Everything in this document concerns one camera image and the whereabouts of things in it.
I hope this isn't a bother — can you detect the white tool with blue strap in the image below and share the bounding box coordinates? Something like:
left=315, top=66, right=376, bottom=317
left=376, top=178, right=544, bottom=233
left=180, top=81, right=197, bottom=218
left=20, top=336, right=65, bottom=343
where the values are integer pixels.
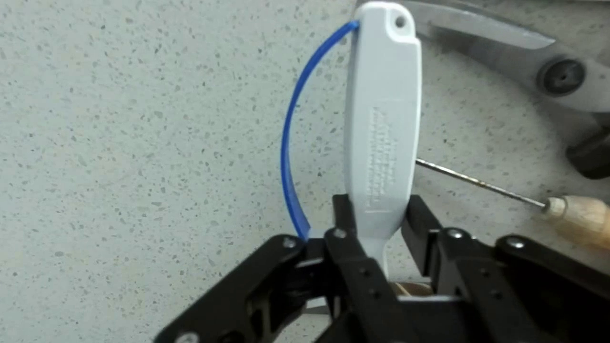
left=281, top=0, right=424, bottom=269

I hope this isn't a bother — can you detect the metal scissors black handle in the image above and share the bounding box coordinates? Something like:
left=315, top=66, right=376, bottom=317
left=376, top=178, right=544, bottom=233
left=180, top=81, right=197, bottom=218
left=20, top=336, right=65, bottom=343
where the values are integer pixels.
left=407, top=0, right=610, bottom=182

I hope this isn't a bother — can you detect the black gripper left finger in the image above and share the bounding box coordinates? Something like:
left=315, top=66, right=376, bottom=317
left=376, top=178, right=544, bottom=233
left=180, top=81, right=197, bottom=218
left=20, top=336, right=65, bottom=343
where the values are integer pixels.
left=151, top=195, right=416, bottom=343

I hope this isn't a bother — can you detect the wooden handled metal awl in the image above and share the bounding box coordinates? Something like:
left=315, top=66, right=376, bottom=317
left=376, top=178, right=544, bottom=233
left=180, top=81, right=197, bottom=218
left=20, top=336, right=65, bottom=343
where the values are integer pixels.
left=416, top=157, right=610, bottom=254

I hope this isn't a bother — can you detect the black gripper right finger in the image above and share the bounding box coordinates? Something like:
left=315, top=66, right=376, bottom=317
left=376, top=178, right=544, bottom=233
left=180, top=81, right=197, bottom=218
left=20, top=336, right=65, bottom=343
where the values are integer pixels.
left=403, top=195, right=610, bottom=343

